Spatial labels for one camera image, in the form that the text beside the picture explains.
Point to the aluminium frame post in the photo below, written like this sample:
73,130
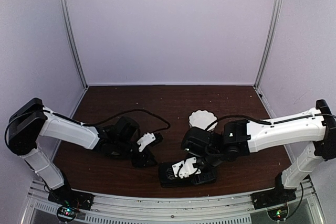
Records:
269,40
72,43

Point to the white scalloped bowl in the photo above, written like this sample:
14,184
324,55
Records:
201,119

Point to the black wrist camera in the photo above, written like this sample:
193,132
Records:
125,128
195,140

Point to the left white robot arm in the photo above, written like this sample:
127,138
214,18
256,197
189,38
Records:
34,120

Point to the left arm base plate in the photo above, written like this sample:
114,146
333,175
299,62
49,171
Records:
72,198

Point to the aluminium front rail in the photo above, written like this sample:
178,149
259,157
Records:
234,208

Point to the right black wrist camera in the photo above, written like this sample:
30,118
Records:
195,140

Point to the left round controller board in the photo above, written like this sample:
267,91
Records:
66,214

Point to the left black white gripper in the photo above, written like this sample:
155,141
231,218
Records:
140,161

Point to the left aluminium frame post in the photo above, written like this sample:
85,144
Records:
72,43

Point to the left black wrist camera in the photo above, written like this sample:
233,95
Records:
125,128

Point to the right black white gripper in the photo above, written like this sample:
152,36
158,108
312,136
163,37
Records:
193,173

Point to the right aluminium frame post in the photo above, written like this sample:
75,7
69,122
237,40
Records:
269,40

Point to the right round controller board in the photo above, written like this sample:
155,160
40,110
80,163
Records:
278,213

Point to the round controller board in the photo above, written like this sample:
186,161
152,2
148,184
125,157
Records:
66,214
278,213

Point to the black zip tool case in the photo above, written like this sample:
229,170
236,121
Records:
168,180

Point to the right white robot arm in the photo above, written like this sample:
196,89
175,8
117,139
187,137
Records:
228,137

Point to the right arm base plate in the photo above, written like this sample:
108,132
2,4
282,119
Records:
272,197

